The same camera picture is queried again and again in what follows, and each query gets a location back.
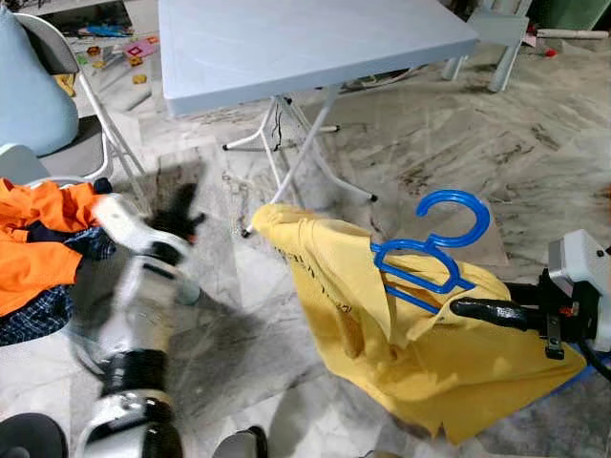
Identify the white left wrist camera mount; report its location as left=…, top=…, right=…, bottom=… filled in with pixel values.
left=91, top=194, right=163, bottom=254

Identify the pink toy tile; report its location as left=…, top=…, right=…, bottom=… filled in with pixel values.
left=124, top=40, right=156, bottom=60

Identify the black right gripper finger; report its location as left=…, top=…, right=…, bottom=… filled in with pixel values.
left=449, top=297, right=524, bottom=334

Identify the white tube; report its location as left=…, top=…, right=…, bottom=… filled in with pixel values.
left=537, top=29, right=610, bottom=41

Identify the grey black robot leg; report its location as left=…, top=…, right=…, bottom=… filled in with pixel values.
left=212, top=427, right=270, bottom=458

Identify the blue cloth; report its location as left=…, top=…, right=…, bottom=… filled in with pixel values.
left=535, top=353, right=611, bottom=402

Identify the green fabric cabinet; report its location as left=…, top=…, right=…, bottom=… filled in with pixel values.
left=530, top=0, right=611, bottom=30

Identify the blue plastic hanger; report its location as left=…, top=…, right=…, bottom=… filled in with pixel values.
left=370, top=189, right=492, bottom=316

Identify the grey folding table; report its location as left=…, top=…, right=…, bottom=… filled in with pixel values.
left=158, top=0, right=481, bottom=238

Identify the yellow shirt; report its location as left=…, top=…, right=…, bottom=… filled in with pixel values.
left=250, top=202, right=588, bottom=445

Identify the navy checked garment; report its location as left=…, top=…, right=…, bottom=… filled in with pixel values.
left=0, top=221, right=116, bottom=346

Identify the white child chair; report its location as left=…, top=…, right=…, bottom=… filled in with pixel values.
left=444, top=0, right=531, bottom=94

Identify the orange garment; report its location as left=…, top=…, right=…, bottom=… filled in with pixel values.
left=0, top=177, right=111, bottom=316

